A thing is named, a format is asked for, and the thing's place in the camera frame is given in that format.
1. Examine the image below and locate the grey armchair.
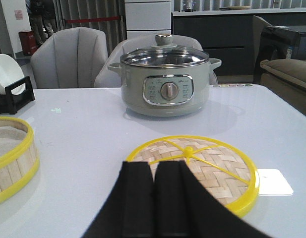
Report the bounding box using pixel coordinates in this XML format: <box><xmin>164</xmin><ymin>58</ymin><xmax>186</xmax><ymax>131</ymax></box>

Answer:
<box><xmin>94</xmin><ymin>34</ymin><xmax>221</xmax><ymax>87</ymax></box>
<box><xmin>30</xmin><ymin>27</ymin><xmax>108</xmax><ymax>89</ymax></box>

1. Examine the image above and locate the olive sofa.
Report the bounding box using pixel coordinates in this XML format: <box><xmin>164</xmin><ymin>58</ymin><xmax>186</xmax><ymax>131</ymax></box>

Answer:
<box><xmin>260</xmin><ymin>59</ymin><xmax>306</xmax><ymax>116</ymax></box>

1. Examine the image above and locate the grey electric cooking pot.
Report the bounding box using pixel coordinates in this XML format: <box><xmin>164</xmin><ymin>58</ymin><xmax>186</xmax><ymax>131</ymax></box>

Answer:
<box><xmin>108</xmin><ymin>58</ymin><xmax>222</xmax><ymax>117</ymax></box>

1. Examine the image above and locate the grey armchair right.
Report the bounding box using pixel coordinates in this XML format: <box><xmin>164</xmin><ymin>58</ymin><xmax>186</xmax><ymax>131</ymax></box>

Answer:
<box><xmin>94</xmin><ymin>34</ymin><xmax>221</xmax><ymax>87</ymax></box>

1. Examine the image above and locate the woven bamboo steamer lid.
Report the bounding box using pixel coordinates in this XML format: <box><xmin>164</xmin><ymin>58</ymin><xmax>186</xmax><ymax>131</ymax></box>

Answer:
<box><xmin>126</xmin><ymin>135</ymin><xmax>259</xmax><ymax>217</ymax></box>

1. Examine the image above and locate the grey armchair left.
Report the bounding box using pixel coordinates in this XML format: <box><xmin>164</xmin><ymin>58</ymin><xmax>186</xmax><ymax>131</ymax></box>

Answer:
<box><xmin>30</xmin><ymin>27</ymin><xmax>108</xmax><ymax>89</ymax></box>

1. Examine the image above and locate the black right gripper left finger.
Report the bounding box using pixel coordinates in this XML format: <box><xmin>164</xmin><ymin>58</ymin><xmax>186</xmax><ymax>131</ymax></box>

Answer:
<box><xmin>83</xmin><ymin>161</ymin><xmax>154</xmax><ymax>238</ymax></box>

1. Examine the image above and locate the bamboo steamer drawer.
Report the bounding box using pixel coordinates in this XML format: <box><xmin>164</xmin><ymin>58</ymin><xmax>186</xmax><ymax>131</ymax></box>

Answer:
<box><xmin>0</xmin><ymin>117</ymin><xmax>40</xmax><ymax>204</ymax></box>

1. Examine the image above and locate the dark sideboard counter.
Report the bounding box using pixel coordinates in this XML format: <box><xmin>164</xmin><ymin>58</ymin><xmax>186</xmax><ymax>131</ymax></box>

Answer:
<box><xmin>172</xmin><ymin>8</ymin><xmax>306</xmax><ymax>83</ymax></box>

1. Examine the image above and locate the white ceramic bowl rightmost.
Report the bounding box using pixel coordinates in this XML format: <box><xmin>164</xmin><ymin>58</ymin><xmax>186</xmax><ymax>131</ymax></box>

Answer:
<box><xmin>0</xmin><ymin>54</ymin><xmax>24</xmax><ymax>95</ymax></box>

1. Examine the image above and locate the glass pot lid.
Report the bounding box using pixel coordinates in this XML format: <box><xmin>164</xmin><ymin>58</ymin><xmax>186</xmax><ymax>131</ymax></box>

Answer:
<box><xmin>120</xmin><ymin>34</ymin><xmax>210</xmax><ymax>68</ymax></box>

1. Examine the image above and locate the person in background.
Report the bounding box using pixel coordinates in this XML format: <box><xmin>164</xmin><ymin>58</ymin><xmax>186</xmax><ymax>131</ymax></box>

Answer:
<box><xmin>25</xmin><ymin>0</ymin><xmax>57</xmax><ymax>47</ymax></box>

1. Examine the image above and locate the red bin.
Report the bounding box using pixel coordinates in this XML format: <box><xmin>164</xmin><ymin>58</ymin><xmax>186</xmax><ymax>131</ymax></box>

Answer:
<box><xmin>19</xmin><ymin>31</ymin><xmax>38</xmax><ymax>56</ymax></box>

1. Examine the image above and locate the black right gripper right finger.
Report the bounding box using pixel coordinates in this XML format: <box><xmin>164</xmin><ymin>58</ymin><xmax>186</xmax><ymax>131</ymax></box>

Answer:
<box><xmin>154</xmin><ymin>161</ymin><xmax>267</xmax><ymax>238</ymax></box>

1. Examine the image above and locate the black bowl rack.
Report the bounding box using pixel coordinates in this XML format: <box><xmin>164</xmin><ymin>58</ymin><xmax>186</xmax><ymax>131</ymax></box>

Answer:
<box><xmin>0</xmin><ymin>76</ymin><xmax>35</xmax><ymax>115</ymax></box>

